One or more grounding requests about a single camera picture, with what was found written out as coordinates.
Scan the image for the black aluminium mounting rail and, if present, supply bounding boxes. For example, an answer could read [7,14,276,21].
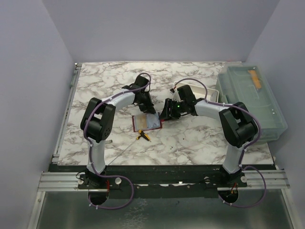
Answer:
[38,165,290,199]

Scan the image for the white rectangular plastic tray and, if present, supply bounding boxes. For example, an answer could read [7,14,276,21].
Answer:
[190,84,219,103]

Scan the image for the red card holder wallet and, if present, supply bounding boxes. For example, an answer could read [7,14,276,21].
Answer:
[132,112,163,132]

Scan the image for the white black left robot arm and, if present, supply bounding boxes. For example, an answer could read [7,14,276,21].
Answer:
[81,73,156,188]

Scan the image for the yellow black T-handle hex key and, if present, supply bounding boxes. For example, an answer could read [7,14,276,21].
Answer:
[107,129,151,166]

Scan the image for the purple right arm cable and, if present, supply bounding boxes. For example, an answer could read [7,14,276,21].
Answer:
[173,79,267,208]

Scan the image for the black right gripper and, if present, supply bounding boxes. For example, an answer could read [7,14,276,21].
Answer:
[158,98,186,121]

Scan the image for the clear plastic storage box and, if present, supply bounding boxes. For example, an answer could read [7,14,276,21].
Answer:
[215,62,287,143]

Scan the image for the orange tool in box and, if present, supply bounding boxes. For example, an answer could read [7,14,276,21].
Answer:
[248,70,262,90]

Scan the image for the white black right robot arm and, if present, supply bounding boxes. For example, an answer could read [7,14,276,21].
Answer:
[159,85,259,187]

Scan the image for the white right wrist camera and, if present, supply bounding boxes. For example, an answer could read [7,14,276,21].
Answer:
[170,88,180,101]

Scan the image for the gold credit card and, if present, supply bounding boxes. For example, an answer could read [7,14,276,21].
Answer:
[134,114,148,130]

